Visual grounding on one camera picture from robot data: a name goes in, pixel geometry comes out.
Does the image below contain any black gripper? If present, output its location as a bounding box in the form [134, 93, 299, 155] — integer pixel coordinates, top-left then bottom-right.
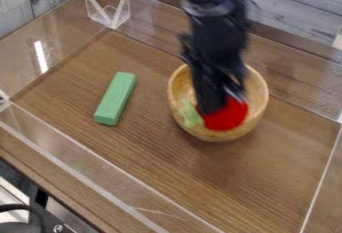
[181, 6, 249, 115]

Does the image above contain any red plush tomato toy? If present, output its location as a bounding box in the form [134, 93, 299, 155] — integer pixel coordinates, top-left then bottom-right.
[178, 95, 250, 132]

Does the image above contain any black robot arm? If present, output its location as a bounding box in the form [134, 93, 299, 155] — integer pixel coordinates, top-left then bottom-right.
[179, 0, 249, 115]

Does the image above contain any wooden bowl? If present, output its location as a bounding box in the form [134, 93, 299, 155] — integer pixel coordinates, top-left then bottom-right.
[167, 64, 270, 142]

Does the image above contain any green rectangular block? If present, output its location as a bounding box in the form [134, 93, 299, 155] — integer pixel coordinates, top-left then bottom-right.
[94, 72, 136, 126]

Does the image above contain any clear acrylic tray wall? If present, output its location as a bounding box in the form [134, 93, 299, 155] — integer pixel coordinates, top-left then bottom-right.
[0, 91, 223, 233]

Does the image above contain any black table frame bracket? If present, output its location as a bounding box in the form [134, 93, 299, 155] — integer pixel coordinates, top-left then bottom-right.
[30, 189, 78, 233]

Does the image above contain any black cable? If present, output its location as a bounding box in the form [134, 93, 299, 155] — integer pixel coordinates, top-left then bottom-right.
[0, 203, 44, 233]

